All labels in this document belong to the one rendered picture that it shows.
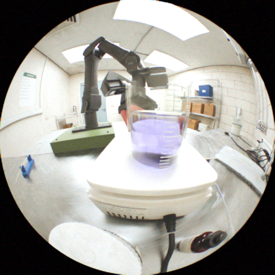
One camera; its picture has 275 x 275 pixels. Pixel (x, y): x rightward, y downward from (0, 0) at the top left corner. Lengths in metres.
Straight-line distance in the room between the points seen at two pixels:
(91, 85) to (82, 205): 0.38
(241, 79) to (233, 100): 0.63
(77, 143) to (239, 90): 2.69
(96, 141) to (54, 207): 0.24
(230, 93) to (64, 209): 2.65
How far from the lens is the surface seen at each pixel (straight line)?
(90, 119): 0.39
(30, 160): 0.44
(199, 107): 2.32
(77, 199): 0.18
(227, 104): 2.47
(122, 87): 0.21
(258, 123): 0.38
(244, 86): 2.56
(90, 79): 0.39
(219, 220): 0.19
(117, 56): 0.34
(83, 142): 0.31
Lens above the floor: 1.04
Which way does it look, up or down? 22 degrees down
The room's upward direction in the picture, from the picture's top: straight up
